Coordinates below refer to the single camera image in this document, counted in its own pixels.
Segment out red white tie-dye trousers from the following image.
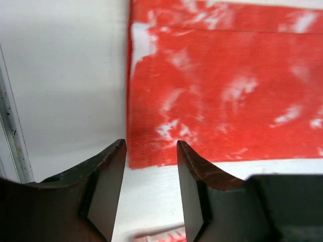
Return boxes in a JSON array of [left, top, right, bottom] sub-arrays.
[[127, 1, 322, 169]]

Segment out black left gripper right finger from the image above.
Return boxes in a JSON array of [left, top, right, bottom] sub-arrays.
[[177, 141, 322, 241]]

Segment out aluminium table frame rails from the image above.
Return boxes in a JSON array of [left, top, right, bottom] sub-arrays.
[[1, 50, 34, 184]]

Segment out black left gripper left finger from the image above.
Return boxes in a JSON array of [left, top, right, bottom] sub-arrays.
[[1, 139, 127, 241]]

